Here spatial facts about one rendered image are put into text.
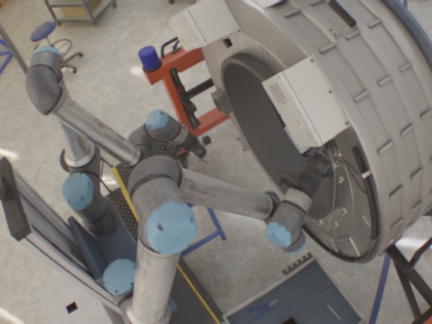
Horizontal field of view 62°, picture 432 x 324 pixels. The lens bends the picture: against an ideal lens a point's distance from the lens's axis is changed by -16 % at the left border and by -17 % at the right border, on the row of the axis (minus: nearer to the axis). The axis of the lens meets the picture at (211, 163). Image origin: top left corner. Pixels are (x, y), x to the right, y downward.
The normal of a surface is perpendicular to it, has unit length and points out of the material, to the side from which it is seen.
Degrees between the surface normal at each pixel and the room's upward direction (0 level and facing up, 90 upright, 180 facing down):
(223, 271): 0
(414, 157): 61
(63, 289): 0
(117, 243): 0
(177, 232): 83
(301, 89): 42
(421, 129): 56
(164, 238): 83
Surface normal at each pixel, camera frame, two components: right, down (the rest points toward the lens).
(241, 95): 0.44, 0.53
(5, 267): -0.22, -0.57
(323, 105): 0.16, 0.02
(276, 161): -0.04, -0.32
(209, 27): 0.27, 0.20
